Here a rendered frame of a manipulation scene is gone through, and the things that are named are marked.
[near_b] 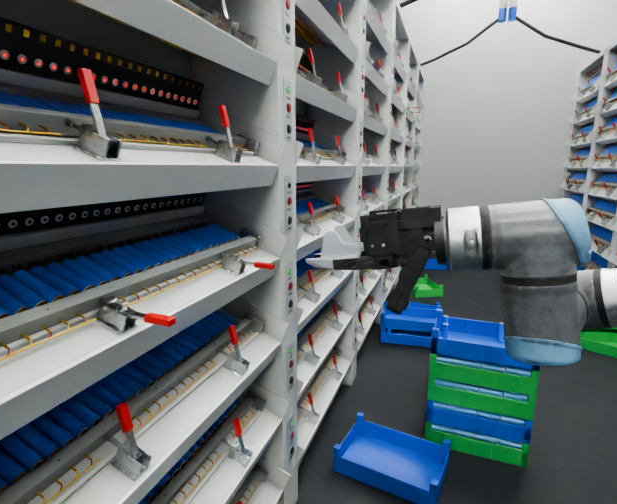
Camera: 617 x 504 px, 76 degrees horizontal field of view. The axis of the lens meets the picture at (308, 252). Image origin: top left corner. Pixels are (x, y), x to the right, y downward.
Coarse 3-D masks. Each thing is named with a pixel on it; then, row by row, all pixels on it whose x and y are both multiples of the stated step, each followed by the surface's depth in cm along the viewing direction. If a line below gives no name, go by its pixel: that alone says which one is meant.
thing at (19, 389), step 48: (0, 240) 47; (48, 240) 54; (192, 288) 61; (240, 288) 72; (48, 336) 42; (96, 336) 44; (144, 336) 49; (0, 384) 35; (48, 384) 37; (0, 432) 34
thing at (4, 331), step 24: (240, 240) 80; (168, 264) 60; (192, 264) 64; (216, 264) 69; (96, 288) 48; (120, 288) 50; (144, 288) 54; (168, 288) 57; (24, 312) 40; (48, 312) 41; (72, 312) 44; (0, 336) 37; (24, 336) 39; (0, 360) 36
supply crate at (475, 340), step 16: (448, 320) 140; (464, 320) 138; (432, 336) 123; (448, 336) 136; (464, 336) 136; (480, 336) 136; (496, 336) 135; (432, 352) 124; (448, 352) 122; (464, 352) 120; (480, 352) 118; (496, 352) 117; (528, 368) 114
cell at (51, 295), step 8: (16, 272) 46; (24, 272) 46; (16, 280) 46; (24, 280) 46; (32, 280) 46; (40, 280) 46; (32, 288) 45; (40, 288) 45; (48, 288) 45; (48, 296) 45; (56, 296) 45
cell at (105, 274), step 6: (78, 258) 54; (84, 258) 54; (84, 264) 53; (90, 264) 53; (96, 264) 54; (90, 270) 53; (96, 270) 53; (102, 270) 53; (102, 276) 52; (108, 276) 52; (114, 276) 53; (108, 282) 52
